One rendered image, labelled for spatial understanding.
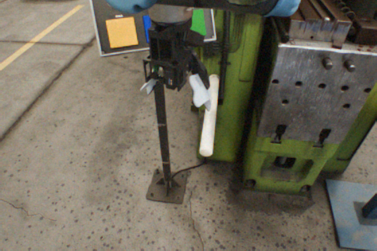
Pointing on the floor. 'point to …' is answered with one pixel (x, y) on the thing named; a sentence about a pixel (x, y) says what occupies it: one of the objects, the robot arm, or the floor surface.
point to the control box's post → (162, 130)
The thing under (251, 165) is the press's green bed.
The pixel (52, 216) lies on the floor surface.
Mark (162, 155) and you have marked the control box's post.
